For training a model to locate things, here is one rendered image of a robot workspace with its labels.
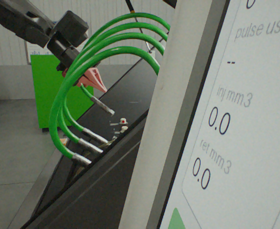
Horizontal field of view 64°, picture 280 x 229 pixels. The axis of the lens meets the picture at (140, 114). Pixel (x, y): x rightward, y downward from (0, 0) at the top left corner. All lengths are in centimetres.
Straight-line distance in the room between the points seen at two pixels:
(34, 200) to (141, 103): 58
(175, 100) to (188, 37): 6
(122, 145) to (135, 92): 66
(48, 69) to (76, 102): 70
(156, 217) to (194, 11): 18
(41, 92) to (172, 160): 388
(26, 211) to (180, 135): 50
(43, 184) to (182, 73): 57
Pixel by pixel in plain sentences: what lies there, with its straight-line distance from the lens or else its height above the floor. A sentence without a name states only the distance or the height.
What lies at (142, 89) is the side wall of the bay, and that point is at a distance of 99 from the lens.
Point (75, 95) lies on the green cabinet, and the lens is 401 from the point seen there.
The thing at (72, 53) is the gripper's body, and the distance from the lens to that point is 66.
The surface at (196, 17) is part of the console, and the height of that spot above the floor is 133.
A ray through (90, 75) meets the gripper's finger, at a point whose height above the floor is 125.
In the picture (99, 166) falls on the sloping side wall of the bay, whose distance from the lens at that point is 35.
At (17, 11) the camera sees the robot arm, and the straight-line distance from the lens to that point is 67.
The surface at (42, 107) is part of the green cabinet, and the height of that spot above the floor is 44.
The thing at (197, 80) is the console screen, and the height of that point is 128.
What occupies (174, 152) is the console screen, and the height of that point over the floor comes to 123.
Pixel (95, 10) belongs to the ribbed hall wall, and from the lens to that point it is 727.
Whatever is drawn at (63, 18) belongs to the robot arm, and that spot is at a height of 139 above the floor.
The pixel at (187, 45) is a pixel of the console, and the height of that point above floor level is 131.
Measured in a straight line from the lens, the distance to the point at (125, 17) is 74.
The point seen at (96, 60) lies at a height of 129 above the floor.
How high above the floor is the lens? 130
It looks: 15 degrees down
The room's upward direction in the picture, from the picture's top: straight up
